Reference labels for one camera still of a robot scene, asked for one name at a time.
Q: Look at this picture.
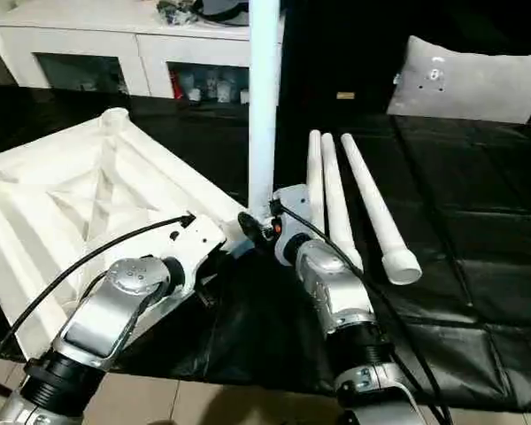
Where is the white plastic table leg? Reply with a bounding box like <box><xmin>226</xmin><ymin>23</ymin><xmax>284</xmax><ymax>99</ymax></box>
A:
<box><xmin>320</xmin><ymin>132</ymin><xmax>366</xmax><ymax>274</ymax></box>
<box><xmin>339</xmin><ymin>132</ymin><xmax>423</xmax><ymax>286</ymax></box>
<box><xmin>306</xmin><ymin>129</ymin><xmax>327</xmax><ymax>235</ymax></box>
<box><xmin>246</xmin><ymin>0</ymin><xmax>285</xmax><ymax>222</ymax></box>

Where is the white plastic table top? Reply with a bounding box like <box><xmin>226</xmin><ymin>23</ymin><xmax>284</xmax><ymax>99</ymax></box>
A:
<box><xmin>0</xmin><ymin>107</ymin><xmax>250</xmax><ymax>360</ymax></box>

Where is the black work surface mat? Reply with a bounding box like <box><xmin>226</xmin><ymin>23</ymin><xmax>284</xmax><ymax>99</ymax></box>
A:
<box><xmin>0</xmin><ymin>83</ymin><xmax>531</xmax><ymax>411</ymax></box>

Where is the white sideboard with glass doors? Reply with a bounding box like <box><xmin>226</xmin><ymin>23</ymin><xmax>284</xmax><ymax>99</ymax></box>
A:
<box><xmin>0</xmin><ymin>0</ymin><xmax>284</xmax><ymax>107</ymax></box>

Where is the black tangled item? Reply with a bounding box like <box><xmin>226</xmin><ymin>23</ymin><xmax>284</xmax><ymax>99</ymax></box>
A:
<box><xmin>156</xmin><ymin>0</ymin><xmax>199</xmax><ymax>27</ymax></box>

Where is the grey pillow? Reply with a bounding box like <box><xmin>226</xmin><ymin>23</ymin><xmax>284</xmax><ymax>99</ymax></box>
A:
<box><xmin>385</xmin><ymin>35</ymin><xmax>531</xmax><ymax>126</ymax></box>

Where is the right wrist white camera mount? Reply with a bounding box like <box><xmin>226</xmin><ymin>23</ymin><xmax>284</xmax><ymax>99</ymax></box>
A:
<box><xmin>269</xmin><ymin>184</ymin><xmax>314</xmax><ymax>267</ymax></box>

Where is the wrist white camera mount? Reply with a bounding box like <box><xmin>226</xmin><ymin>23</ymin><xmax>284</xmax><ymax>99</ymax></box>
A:
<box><xmin>165</xmin><ymin>213</ymin><xmax>228</xmax><ymax>307</ymax></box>
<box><xmin>269</xmin><ymin>184</ymin><xmax>314</xmax><ymax>267</ymax></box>

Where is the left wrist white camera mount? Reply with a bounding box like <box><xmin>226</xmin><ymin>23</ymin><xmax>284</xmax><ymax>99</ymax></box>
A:
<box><xmin>165</xmin><ymin>213</ymin><xmax>228</xmax><ymax>307</ymax></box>

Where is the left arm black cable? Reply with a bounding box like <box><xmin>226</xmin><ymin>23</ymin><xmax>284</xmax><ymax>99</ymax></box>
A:
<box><xmin>0</xmin><ymin>213</ymin><xmax>196</xmax><ymax>389</ymax></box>

